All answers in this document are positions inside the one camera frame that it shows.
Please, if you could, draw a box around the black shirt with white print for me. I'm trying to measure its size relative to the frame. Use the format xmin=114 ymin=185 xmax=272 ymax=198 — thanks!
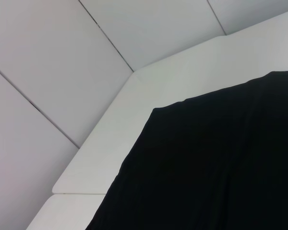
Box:
xmin=85 ymin=69 xmax=288 ymax=230

